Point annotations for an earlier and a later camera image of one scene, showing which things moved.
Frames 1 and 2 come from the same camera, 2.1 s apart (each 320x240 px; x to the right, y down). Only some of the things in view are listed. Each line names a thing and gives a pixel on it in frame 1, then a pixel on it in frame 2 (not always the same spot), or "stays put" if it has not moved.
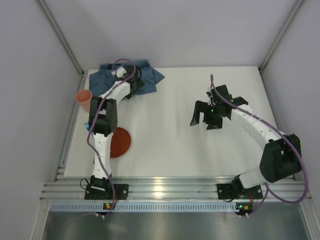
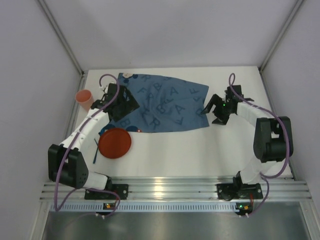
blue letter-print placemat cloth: [103, 76] -> [165, 104]
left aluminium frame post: [81, 83] stays put
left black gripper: [137, 81] -> [122, 100]
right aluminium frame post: [277, 40] stays put
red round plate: [120, 142] stays put
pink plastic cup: [83, 96] stays put
